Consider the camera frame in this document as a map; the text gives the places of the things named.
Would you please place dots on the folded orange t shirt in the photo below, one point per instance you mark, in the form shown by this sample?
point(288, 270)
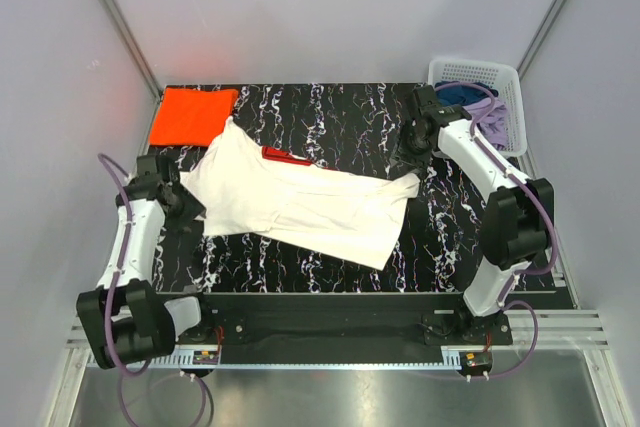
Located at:
point(190, 117)

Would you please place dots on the white t shirt red print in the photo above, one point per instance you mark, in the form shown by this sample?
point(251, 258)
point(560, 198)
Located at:
point(244, 189)

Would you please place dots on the lilac t shirt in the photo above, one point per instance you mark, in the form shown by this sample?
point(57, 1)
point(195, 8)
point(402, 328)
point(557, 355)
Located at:
point(493, 126)

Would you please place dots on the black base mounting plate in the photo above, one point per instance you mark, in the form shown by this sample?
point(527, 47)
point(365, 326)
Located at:
point(359, 322)

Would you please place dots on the slotted cable duct rail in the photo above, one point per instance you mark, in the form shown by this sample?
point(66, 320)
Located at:
point(317, 357)

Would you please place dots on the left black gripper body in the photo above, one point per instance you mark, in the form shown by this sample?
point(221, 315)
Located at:
point(175, 217)

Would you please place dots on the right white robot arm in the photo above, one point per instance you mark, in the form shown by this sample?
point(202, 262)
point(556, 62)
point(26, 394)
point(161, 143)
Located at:
point(517, 223)

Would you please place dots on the dark blue t shirt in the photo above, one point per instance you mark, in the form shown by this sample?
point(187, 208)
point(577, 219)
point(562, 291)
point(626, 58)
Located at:
point(464, 94)

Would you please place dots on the white plastic laundry basket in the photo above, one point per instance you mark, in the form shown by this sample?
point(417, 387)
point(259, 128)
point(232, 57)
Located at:
point(500, 77)

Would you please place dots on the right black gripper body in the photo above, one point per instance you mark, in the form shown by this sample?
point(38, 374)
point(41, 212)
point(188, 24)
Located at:
point(410, 143)

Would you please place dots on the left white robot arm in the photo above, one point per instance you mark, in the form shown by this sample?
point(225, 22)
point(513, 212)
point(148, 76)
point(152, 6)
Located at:
point(125, 321)

